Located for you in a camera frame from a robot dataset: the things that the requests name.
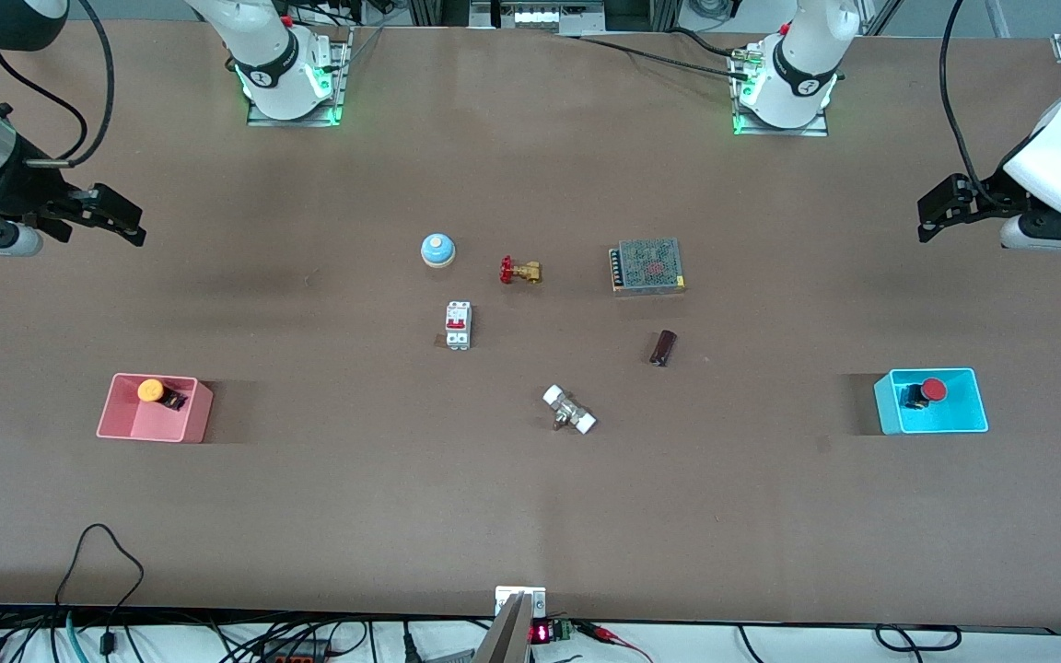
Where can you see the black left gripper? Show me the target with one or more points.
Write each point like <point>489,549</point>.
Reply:
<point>992,194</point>

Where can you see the dark brown cylinder capacitor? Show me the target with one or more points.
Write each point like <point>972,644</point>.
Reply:
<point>663,347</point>

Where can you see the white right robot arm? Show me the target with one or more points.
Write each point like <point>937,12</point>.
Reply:
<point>273,55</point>

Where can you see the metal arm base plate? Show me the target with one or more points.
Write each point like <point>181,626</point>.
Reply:
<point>816,127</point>
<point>332,87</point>

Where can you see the yellow push button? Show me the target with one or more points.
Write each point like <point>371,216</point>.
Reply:
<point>151,389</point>

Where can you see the red digit display module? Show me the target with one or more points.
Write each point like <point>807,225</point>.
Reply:
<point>540,633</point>

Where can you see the white red circuit breaker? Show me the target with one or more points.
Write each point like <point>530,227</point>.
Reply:
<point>458,325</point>

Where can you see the blue call bell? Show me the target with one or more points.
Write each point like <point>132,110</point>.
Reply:
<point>437,249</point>

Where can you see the red alligator clip lead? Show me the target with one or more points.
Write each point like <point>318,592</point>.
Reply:
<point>609,633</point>

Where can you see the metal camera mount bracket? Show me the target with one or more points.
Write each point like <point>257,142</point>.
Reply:
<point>514,626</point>

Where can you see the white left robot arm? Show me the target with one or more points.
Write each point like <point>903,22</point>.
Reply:
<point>798,64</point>

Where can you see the metal fitting white ends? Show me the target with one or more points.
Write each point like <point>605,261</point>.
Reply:
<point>569,410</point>

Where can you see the red push button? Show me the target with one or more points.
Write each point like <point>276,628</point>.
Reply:
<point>932,389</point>

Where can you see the metal mesh power supply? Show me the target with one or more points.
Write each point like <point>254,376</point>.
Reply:
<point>648,264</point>

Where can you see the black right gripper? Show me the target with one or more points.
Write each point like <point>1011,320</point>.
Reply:
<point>22,187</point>

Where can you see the cyan plastic box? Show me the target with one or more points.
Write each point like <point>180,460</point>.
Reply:
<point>936,419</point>

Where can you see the pink plastic box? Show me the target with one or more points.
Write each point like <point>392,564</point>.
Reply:
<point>139,422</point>

